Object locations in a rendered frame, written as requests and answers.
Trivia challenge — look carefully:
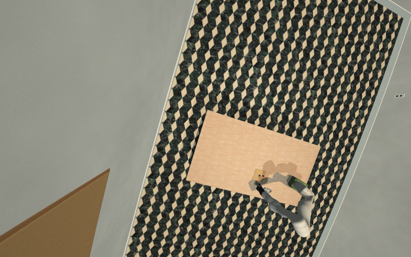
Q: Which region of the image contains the tan square mat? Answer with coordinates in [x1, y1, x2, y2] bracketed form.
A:
[252, 169, 266, 182]

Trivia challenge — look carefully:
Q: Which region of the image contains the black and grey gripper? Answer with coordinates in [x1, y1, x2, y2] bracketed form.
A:
[256, 182, 272, 198]

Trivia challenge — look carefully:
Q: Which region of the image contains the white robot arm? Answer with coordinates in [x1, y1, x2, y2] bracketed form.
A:
[264, 182, 314, 237]

